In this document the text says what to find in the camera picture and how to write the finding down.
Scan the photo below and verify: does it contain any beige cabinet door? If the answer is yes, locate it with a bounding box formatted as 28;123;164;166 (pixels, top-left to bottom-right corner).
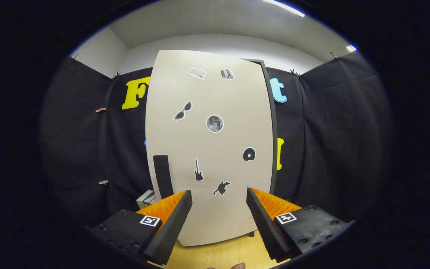
145;50;275;247

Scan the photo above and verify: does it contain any green and white book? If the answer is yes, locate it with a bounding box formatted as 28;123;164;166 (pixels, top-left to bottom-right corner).
137;190;156;210

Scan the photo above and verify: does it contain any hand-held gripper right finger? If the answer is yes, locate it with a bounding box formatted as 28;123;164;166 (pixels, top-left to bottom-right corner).
246;187;352;263

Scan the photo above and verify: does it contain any grey cabinet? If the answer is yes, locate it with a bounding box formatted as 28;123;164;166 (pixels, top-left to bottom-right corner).
243;59;279;238

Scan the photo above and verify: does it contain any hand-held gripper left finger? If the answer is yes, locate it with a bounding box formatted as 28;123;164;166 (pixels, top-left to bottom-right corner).
88;189;193;266

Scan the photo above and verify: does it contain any black backdrop cloth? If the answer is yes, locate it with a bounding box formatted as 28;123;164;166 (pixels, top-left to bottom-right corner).
40;50;393;228

